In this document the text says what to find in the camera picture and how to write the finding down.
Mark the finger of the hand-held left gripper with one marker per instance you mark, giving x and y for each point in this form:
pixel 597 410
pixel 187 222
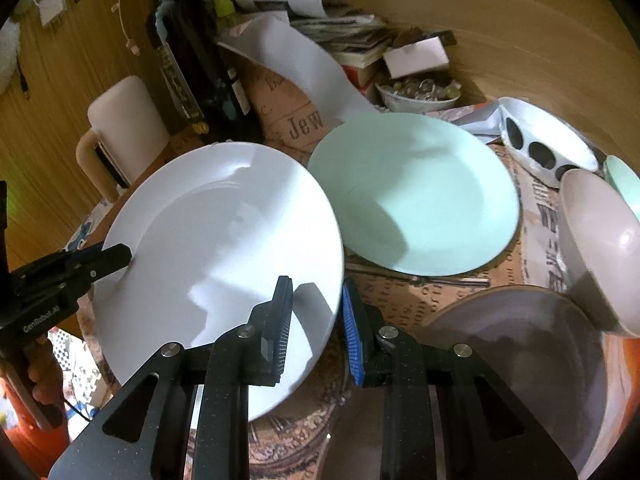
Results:
pixel 110 260

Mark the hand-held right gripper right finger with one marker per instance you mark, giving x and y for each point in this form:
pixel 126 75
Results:
pixel 352 330

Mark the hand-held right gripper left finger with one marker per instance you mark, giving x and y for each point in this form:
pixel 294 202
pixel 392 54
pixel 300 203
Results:
pixel 283 330

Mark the white plate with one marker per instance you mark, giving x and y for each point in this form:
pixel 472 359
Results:
pixel 210 220

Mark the mint green bowl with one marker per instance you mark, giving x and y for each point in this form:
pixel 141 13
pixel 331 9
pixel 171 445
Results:
pixel 627 185

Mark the person's left hand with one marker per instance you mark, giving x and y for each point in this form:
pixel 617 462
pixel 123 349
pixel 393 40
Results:
pixel 47 375

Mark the printed tablecloth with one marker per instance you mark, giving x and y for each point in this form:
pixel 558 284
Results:
pixel 390 294

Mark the orange stool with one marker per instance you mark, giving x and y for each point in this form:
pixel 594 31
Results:
pixel 30 440

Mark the white mug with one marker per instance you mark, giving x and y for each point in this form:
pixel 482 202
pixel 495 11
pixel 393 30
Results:
pixel 130 125

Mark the mint green plate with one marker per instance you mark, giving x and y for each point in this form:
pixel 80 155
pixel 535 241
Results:
pixel 415 195

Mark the grey plate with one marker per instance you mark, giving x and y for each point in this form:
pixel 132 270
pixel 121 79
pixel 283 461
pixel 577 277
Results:
pixel 525 350

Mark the dark glass bottle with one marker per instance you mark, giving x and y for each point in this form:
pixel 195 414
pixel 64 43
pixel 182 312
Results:
pixel 185 60

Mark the small bowl of trinkets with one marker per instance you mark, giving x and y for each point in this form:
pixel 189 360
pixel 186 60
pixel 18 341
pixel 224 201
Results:
pixel 410 102

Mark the grey bowl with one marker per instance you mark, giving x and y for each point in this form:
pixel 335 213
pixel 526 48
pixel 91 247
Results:
pixel 595 240

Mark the white paper sheet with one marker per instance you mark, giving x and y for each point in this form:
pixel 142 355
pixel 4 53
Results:
pixel 300 60

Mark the yellow-green marker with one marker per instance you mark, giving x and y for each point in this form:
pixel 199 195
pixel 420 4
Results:
pixel 223 5

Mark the white bowl with black dots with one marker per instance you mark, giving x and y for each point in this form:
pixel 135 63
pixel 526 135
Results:
pixel 545 125

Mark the white card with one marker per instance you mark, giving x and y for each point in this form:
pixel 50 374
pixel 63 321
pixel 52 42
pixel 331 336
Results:
pixel 415 55

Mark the stack of magazines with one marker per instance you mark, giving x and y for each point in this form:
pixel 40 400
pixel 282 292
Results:
pixel 345 35

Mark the white wall socket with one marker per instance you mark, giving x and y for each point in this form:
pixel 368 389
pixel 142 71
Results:
pixel 52 5

